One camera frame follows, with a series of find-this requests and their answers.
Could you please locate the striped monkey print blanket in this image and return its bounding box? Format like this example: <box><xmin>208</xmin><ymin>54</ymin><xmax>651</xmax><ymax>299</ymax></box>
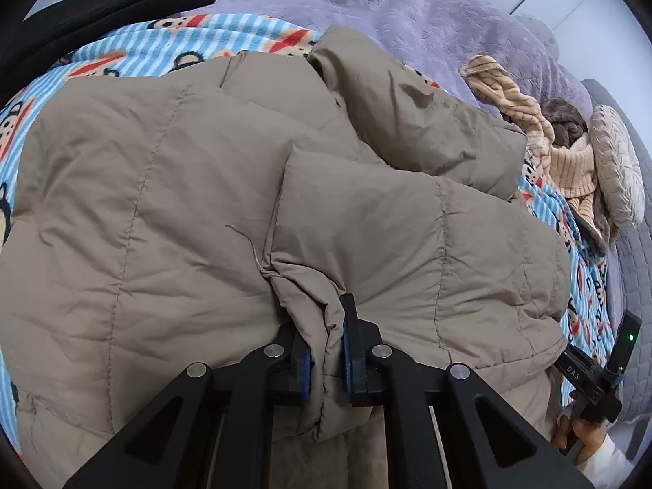
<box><xmin>0</xmin><ymin>13</ymin><xmax>612</xmax><ymax>456</ymax></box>

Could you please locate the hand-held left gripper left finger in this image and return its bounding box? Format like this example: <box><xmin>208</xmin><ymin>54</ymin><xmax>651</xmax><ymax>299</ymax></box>
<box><xmin>64</xmin><ymin>323</ymin><xmax>313</xmax><ymax>489</ymax></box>

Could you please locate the brown fuzzy cloth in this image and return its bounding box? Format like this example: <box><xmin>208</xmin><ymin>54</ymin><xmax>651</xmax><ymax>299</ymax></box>
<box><xmin>540</xmin><ymin>97</ymin><xmax>592</xmax><ymax>148</ymax></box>

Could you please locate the beige striped knit garment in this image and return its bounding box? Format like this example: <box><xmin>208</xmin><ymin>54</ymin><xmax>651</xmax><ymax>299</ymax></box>
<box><xmin>460</xmin><ymin>54</ymin><xmax>612</xmax><ymax>256</ymax></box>

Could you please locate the beige round pillow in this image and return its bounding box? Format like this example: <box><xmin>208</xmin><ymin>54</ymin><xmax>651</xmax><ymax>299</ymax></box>
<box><xmin>590</xmin><ymin>105</ymin><xmax>645</xmax><ymax>230</ymax></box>

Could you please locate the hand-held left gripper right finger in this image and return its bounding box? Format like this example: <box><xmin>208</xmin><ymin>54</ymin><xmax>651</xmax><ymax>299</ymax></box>
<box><xmin>340</xmin><ymin>294</ymin><xmax>594</xmax><ymax>489</ymax></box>

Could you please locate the grey quilted mattress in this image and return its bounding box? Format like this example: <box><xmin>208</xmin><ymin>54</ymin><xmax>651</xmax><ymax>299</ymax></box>
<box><xmin>581</xmin><ymin>79</ymin><xmax>652</xmax><ymax>464</ymax></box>

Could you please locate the person's right hand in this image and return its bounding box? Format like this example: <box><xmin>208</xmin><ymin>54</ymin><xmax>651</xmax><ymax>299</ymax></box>
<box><xmin>553</xmin><ymin>414</ymin><xmax>605</xmax><ymax>463</ymax></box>

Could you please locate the khaki puffer jacket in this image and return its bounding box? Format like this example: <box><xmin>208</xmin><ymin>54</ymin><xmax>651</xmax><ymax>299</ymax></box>
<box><xmin>0</xmin><ymin>24</ymin><xmax>572</xmax><ymax>489</ymax></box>

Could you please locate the black cloth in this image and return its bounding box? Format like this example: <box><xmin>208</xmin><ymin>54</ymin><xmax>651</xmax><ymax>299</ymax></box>
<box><xmin>0</xmin><ymin>0</ymin><xmax>219</xmax><ymax>105</ymax></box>

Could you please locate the purple bedspread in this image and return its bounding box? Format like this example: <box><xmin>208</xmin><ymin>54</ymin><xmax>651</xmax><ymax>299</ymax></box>
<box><xmin>194</xmin><ymin>0</ymin><xmax>594</xmax><ymax>126</ymax></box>

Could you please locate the person's right forearm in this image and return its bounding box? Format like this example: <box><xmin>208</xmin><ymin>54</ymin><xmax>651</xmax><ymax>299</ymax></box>
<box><xmin>575</xmin><ymin>435</ymin><xmax>639</xmax><ymax>486</ymax></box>

